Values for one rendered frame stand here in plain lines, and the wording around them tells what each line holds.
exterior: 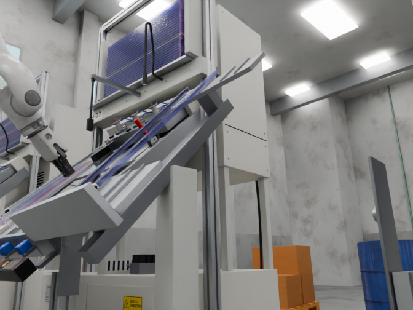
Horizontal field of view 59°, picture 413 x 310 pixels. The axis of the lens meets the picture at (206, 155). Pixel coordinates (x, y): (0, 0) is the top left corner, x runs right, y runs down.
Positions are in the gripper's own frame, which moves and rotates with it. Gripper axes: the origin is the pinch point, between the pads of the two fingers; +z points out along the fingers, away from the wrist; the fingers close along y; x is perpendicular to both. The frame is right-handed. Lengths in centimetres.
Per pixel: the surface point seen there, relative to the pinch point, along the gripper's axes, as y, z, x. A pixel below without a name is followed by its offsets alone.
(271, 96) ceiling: 481, 288, -832
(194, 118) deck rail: -27.6, 8.5, -37.0
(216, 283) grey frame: -36, 50, -1
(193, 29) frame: -26, -17, -61
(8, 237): -12.7, 2.5, 29.0
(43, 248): -27.1, 6.8, 27.7
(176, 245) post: -67, 11, 20
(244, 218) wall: 476, 453, -484
